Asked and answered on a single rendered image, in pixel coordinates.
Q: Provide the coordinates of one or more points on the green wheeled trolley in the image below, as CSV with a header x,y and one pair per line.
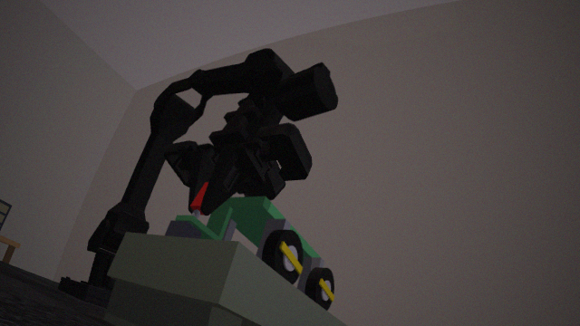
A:
x,y
279,245

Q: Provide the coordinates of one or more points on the red-headed pin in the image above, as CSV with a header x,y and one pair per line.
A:
x,y
196,203

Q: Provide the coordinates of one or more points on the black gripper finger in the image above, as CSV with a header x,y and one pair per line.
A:
x,y
201,169
235,169

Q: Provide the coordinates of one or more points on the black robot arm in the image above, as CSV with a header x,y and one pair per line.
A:
x,y
272,86

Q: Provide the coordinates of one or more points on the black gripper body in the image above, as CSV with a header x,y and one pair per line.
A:
x,y
253,127

